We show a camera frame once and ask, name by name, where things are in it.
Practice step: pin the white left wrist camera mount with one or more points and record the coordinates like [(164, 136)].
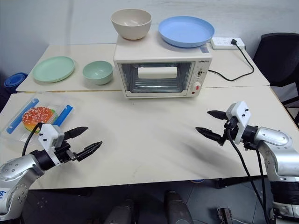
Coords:
[(47, 136)]

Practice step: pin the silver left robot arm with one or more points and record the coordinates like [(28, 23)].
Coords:
[(16, 168)]

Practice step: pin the green plate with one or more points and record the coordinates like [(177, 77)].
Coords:
[(53, 68)]

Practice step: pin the blue rolled mat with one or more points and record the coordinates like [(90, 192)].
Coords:
[(15, 80)]

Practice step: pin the green bowl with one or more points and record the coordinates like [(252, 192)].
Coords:
[(97, 73)]

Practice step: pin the blue plate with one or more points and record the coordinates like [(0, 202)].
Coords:
[(185, 31)]

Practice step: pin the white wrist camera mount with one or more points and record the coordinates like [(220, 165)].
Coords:
[(241, 114), (47, 136)]

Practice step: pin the dark rounded shape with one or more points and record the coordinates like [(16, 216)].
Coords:
[(120, 213), (177, 207)]

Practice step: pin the beige bowl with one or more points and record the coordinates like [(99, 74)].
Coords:
[(130, 25)]

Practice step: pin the toy hamburger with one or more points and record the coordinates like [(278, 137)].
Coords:
[(37, 115)]

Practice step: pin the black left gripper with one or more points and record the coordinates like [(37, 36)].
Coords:
[(62, 151)]

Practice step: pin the white power strip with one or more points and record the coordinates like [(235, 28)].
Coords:
[(222, 43)]

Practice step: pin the cream mini toaster oven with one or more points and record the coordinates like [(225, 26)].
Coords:
[(163, 52)]

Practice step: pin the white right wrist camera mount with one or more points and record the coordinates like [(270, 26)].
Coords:
[(241, 114)]

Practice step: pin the dark metal floor bracket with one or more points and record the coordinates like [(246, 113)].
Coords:
[(224, 214)]

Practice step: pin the clear box with blue clips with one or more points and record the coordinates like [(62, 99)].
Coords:
[(63, 115)]

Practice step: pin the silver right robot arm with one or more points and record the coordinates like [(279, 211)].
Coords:
[(273, 138)]

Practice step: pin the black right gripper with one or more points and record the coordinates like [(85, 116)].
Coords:
[(230, 126)]

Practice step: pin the black office chair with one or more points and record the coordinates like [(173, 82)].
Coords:
[(278, 58)]

